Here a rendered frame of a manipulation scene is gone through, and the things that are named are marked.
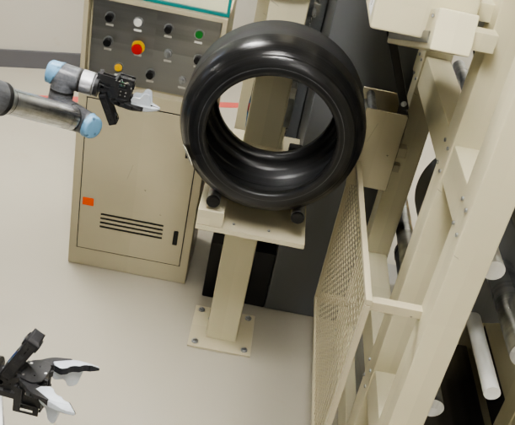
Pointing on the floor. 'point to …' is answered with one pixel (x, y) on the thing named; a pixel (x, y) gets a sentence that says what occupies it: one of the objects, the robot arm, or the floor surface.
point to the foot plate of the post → (197, 335)
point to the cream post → (222, 318)
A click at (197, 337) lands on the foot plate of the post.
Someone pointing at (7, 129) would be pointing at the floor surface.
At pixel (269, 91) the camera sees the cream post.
